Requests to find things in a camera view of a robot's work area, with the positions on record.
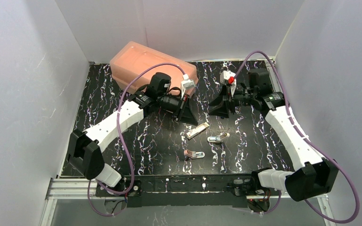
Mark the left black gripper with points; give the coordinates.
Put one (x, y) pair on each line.
(182, 108)

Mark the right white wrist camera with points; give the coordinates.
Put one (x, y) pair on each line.
(228, 78)

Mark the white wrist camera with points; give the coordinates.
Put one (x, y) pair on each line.
(228, 78)
(187, 86)

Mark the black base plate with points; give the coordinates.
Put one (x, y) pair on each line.
(234, 190)

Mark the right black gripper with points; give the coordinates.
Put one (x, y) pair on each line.
(229, 100)

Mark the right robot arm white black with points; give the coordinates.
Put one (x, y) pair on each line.
(313, 174)

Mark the white mini stapler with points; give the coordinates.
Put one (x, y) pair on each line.
(218, 139)

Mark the pink mini stapler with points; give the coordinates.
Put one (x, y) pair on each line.
(193, 154)

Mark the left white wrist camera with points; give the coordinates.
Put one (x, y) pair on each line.
(187, 86)

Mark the pink translucent plastic box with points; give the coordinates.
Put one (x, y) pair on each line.
(135, 58)

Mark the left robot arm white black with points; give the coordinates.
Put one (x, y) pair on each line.
(85, 148)

